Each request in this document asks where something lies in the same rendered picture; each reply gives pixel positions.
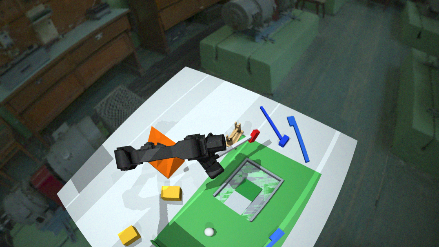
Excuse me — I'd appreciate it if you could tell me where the white golf ball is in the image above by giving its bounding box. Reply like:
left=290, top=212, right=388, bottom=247
left=204, top=227, right=214, bottom=236

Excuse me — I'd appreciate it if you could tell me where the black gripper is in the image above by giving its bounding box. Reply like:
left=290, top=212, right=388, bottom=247
left=197, top=153, right=224, bottom=179

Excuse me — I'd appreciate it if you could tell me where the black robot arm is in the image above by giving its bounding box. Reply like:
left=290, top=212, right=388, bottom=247
left=114, top=133, right=226, bottom=171

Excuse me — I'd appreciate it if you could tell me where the yellow box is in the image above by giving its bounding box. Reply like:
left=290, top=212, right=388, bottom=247
left=161, top=186, right=182, bottom=201
left=118, top=225, right=141, bottom=246

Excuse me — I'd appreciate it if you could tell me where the green putting mat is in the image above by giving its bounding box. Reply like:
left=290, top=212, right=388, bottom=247
left=154, top=141, right=322, bottom=247

